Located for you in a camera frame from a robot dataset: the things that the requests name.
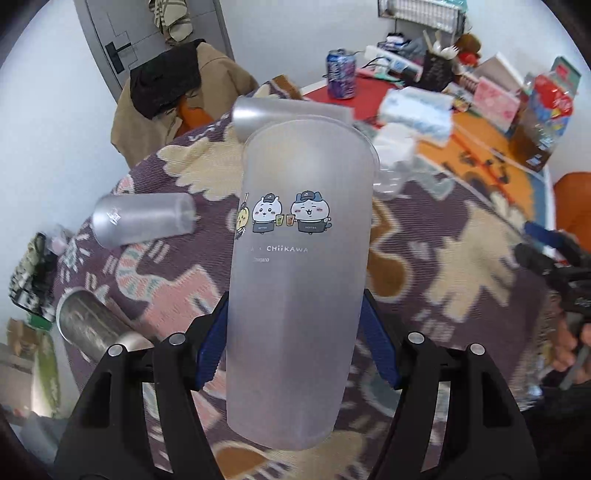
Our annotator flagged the frosted cartoon print plastic cup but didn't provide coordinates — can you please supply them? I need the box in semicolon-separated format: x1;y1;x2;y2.
226;116;379;450

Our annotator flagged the dark paper coffee cup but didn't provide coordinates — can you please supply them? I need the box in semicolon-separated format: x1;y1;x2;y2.
56;288;153;363

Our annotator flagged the frosted plastic cup left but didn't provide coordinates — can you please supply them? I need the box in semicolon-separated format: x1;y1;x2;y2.
90;193;197;249

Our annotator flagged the frosted plastic cup rear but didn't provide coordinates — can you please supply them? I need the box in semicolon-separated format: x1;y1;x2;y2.
231;97;355;143

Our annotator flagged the person's right hand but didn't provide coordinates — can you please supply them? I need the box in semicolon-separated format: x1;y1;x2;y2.
551;315;590;372

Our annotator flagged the orange cartoon table mat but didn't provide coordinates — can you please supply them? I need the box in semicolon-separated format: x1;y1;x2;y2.
418;111;556;229

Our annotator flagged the red snack bag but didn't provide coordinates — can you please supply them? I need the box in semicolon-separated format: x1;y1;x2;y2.
529;73;574;137

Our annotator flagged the brown liquid plastic bottle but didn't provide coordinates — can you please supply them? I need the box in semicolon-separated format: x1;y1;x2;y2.
509;71;573;172

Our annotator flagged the pink floral box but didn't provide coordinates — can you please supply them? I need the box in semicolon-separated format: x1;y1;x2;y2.
472;77;520;133

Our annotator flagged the green bag on floor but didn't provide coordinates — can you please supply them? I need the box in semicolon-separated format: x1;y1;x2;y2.
31;331;61;418

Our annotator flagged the white tissue pack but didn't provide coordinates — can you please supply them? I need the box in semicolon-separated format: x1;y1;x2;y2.
378;87;454;148

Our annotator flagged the clear empty plastic bottle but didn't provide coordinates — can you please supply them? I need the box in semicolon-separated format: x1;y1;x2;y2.
373;123;417;199

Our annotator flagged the black shoe rack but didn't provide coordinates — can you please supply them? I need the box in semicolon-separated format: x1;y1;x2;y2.
9;232;58;323

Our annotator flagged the cardboard box on floor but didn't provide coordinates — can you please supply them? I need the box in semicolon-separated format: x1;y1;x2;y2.
7;318;38;359

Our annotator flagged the black utensil holder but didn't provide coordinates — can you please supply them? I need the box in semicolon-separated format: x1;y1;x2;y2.
417;51;455;92

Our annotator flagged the brown plush toy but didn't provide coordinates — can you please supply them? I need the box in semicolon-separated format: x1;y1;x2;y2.
455;33;482;67

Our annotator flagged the white power strip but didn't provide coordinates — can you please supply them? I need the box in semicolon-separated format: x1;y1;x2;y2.
363;45;423;81

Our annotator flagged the black garment on chair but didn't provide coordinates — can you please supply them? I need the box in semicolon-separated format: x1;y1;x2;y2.
129;39;204;119

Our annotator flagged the purple soda can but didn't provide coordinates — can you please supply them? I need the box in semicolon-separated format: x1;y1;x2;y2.
325;49;356;100

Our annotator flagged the grey door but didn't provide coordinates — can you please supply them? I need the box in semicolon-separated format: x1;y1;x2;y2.
74;0;233;99

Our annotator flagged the plaid scarf on door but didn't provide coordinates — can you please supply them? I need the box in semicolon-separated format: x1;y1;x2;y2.
148;0;193;46

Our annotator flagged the black wire basket shelf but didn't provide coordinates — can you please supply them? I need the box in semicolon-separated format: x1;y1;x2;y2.
378;0;468;35

